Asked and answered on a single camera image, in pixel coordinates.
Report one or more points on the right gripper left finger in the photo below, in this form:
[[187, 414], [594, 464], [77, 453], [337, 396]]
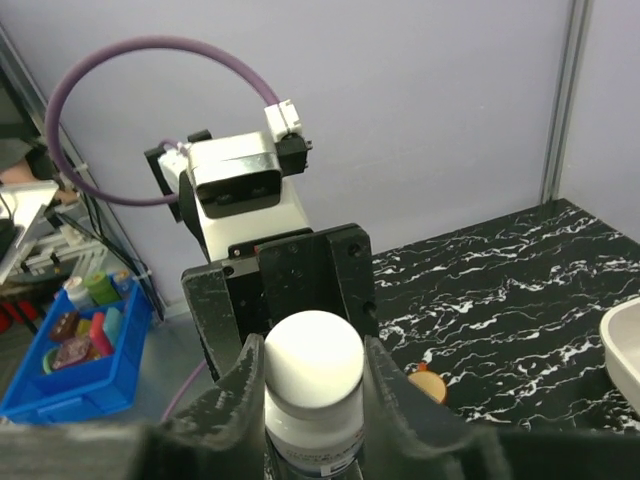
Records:
[[220, 435]]

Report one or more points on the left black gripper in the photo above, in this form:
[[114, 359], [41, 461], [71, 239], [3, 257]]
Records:
[[329, 270]]

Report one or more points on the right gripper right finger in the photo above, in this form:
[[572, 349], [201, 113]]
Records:
[[408, 435]]

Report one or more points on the white pill bottle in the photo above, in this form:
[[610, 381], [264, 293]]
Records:
[[314, 363]]

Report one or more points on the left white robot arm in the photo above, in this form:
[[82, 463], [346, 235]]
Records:
[[169, 169]]

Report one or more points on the blue plastic storage bin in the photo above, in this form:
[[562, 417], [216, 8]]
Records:
[[67, 379]]

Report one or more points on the white rectangular dish tub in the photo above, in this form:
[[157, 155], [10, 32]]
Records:
[[619, 334]]

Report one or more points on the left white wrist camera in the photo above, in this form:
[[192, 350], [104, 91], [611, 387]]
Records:
[[242, 184]]

